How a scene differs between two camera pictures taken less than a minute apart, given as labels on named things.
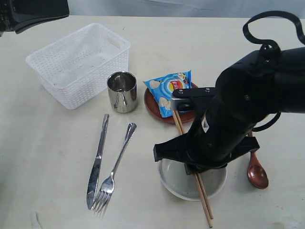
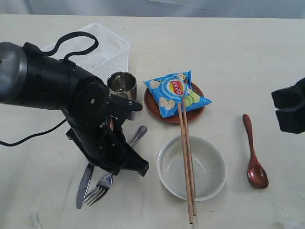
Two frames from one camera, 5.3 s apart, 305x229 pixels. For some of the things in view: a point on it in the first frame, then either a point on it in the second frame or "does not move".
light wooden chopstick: [197, 180] -> [186, 164]
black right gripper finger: [178, 148] -> [289, 97]
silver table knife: [93, 184] -> [84, 184]
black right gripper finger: [193, 168] -> [291, 120]
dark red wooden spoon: [257, 173] does not move
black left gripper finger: [27, 13] -> [130, 160]
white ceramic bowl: [173, 175] does not move
